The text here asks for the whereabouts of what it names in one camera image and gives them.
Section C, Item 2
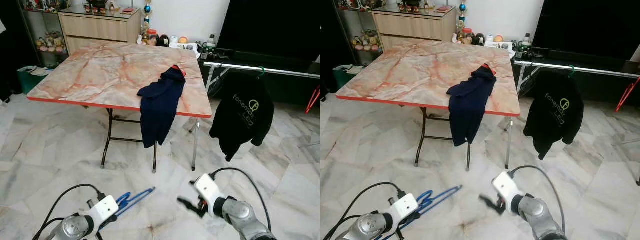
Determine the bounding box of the blue and gold trophy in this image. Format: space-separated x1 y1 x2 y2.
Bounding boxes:
142 0 152 32
457 0 467 31

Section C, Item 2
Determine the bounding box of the black printed shirt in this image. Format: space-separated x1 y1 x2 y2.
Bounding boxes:
523 72 585 161
209 74 275 163

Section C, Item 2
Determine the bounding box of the glass display cabinet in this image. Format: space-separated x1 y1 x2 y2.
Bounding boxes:
17 0 68 68
336 0 381 66

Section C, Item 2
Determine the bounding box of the black television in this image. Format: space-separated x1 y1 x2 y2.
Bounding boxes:
531 0 640 62
216 0 320 63

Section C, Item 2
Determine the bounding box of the red hanger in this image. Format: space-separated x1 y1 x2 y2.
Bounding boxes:
305 85 320 115
615 76 640 113

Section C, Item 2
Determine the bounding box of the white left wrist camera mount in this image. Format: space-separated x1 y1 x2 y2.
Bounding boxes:
86 195 120 223
386 193 420 223

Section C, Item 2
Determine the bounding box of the blue hanger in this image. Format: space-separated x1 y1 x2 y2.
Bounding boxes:
102 187 156 226
400 185 463 231

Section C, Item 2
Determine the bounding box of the marble-top folding table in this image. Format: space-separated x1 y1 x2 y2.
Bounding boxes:
335 40 522 172
26 40 213 173

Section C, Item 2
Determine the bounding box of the light wooden cabinet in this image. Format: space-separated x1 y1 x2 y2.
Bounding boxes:
57 6 142 55
372 6 458 51

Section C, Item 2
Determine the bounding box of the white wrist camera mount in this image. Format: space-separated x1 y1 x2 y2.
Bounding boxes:
386 193 420 223
492 171 523 206
192 173 223 207
86 195 120 223

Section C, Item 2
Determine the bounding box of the black television console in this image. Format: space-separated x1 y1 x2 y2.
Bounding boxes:
200 47 320 108
512 47 640 106

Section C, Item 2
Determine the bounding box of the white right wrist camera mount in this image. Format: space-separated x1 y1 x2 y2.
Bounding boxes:
492 171 523 206
192 173 223 207

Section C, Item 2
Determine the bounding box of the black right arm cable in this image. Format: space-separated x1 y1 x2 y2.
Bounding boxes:
210 167 273 236
509 165 567 233

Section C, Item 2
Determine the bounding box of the green bin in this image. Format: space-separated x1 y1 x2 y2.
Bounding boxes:
17 65 52 95
333 64 357 91

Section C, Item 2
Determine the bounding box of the navy shirt red collar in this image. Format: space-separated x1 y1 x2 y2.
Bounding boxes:
137 65 187 149
446 64 497 147

